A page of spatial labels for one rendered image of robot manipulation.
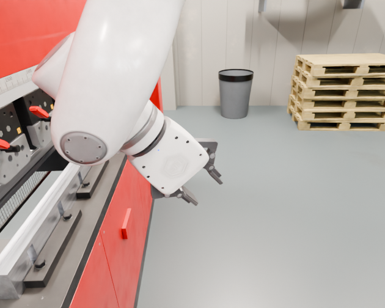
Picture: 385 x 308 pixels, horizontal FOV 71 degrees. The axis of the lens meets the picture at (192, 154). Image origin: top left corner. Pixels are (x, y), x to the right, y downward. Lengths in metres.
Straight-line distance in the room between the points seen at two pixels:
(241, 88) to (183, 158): 3.78
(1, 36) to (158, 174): 0.58
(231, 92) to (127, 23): 3.95
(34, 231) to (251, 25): 4.33
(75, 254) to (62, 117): 0.72
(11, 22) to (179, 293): 1.59
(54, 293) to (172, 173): 0.56
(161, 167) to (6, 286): 0.60
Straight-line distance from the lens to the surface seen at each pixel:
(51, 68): 0.34
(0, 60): 0.84
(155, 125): 0.38
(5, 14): 0.90
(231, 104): 4.26
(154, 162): 0.42
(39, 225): 0.97
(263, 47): 4.84
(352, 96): 4.18
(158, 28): 0.28
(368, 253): 2.36
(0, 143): 0.72
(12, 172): 0.82
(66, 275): 0.92
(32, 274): 0.93
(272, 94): 5.03
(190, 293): 1.87
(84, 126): 0.28
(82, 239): 1.01
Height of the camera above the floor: 1.54
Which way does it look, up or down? 28 degrees down
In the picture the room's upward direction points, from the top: 2 degrees counter-clockwise
